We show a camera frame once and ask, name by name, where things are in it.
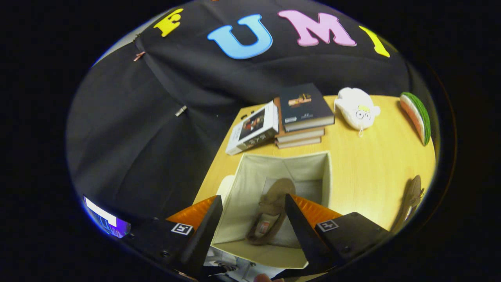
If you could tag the white plush toy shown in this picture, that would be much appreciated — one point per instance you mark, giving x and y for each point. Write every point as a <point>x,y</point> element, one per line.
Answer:
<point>354,105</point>

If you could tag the silver clip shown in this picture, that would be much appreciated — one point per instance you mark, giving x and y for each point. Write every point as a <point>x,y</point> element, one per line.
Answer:
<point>181,111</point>

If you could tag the light fabric storage box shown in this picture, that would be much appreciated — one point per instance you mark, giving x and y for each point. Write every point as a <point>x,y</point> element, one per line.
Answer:
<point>250,172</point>

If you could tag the brown shoe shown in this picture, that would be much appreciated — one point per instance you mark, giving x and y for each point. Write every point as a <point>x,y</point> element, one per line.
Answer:
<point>270,207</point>
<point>413,196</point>

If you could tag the watermelon slice plush toy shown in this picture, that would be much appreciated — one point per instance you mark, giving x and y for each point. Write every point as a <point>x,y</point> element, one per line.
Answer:
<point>422,117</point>

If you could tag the brown cover book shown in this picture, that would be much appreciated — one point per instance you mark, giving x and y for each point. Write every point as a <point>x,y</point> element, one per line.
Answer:
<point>301,136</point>

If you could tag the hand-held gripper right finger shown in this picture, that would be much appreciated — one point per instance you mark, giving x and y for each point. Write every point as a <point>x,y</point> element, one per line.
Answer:
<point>303,235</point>

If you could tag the white picture cover book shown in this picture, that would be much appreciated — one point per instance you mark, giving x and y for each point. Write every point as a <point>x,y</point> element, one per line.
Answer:
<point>254,127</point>

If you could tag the black backdrop cloth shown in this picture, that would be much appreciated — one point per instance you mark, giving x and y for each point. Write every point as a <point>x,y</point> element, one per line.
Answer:
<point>137,149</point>

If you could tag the thin brown book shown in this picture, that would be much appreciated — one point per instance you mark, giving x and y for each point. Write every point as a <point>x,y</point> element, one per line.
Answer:
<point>299,143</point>

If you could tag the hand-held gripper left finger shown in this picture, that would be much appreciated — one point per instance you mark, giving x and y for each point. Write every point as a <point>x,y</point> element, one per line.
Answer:
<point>203,235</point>

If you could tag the computer monitor screen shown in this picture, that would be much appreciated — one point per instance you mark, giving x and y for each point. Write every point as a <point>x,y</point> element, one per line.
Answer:
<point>107,223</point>

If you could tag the copper clip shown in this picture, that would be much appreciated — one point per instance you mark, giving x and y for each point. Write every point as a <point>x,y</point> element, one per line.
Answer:
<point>139,56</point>

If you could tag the black binder clip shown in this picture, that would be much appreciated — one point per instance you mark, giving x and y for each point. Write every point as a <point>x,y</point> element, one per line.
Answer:
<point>137,37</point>

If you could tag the dark cover book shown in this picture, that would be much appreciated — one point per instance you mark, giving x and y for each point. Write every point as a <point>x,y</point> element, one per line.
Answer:
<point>303,103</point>

